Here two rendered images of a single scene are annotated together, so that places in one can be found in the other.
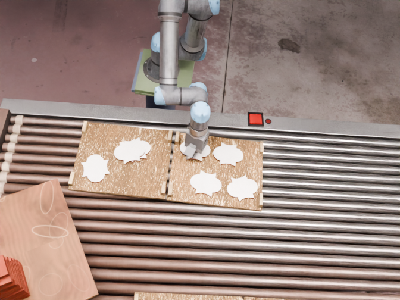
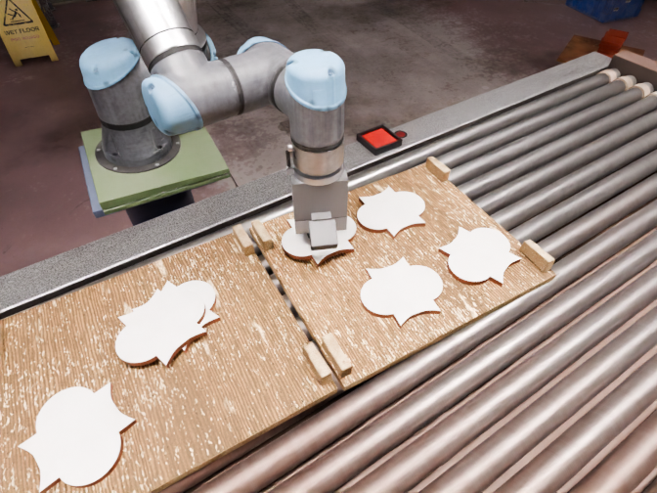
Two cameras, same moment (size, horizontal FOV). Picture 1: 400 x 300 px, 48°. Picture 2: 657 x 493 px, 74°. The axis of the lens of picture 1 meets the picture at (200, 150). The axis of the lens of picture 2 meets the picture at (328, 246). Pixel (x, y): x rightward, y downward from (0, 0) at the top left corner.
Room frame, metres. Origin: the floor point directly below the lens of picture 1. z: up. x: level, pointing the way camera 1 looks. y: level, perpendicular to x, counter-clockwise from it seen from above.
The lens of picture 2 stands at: (0.59, 0.23, 1.50)
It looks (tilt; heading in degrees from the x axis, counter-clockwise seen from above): 48 degrees down; 335
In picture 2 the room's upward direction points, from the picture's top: straight up
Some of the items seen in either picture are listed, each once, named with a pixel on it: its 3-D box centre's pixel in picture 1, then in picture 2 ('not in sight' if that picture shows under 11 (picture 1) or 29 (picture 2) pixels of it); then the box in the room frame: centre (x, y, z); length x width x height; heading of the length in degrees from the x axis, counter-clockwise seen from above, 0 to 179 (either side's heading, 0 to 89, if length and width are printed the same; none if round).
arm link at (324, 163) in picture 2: (197, 127); (316, 151); (1.07, 0.02, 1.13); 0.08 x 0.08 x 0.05
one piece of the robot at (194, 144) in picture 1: (193, 141); (318, 201); (1.05, 0.03, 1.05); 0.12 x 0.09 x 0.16; 162
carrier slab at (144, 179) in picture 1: (123, 159); (154, 357); (0.97, 0.33, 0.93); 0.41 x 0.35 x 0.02; 94
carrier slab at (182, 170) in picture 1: (216, 170); (395, 252); (1.00, -0.09, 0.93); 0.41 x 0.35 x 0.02; 93
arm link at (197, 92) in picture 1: (194, 96); (265, 76); (1.16, 0.06, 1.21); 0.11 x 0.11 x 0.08; 12
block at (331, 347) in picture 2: (170, 189); (336, 355); (0.85, 0.10, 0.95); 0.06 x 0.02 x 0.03; 3
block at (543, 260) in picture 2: (260, 200); (537, 254); (0.87, -0.29, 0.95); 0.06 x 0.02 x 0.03; 3
